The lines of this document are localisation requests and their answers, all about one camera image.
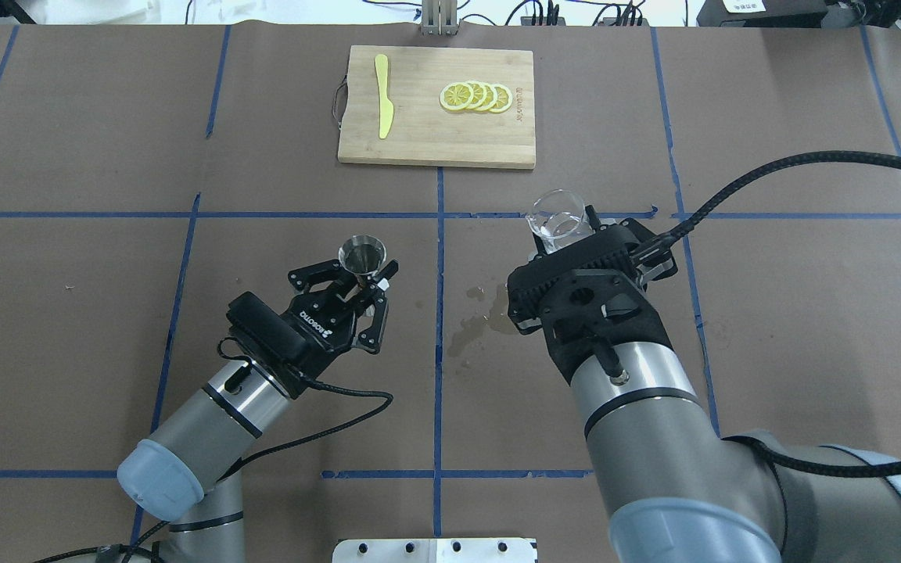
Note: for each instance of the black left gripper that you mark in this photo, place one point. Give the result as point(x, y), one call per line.
point(311, 327)

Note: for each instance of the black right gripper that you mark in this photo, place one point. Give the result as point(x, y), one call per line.
point(526, 322)

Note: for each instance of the steel jigger measuring cup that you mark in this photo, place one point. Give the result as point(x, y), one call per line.
point(362, 256)

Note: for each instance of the clear glass cup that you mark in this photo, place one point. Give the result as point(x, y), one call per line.
point(557, 219)

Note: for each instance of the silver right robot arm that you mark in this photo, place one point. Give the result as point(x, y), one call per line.
point(673, 489)

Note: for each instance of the bamboo cutting board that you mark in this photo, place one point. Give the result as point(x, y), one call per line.
point(423, 133)

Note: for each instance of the yellow plastic knife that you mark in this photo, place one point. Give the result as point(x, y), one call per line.
point(386, 106)

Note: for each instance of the lemon slice nearest knife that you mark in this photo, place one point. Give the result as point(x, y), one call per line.
point(456, 96)

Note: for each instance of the lemon slice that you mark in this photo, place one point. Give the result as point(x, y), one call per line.
point(479, 96)
point(504, 99)
point(491, 97)

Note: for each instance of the black box on desk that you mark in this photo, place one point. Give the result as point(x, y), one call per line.
point(762, 14)

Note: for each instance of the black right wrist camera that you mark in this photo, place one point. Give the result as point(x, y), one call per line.
point(582, 313)

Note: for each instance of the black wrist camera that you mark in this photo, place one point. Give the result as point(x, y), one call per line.
point(266, 335)
point(582, 313)

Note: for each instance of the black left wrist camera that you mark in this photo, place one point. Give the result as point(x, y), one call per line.
point(266, 335)

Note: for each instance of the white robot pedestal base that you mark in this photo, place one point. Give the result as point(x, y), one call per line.
point(460, 549)

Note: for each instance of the aluminium frame post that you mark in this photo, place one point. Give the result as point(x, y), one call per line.
point(439, 17)

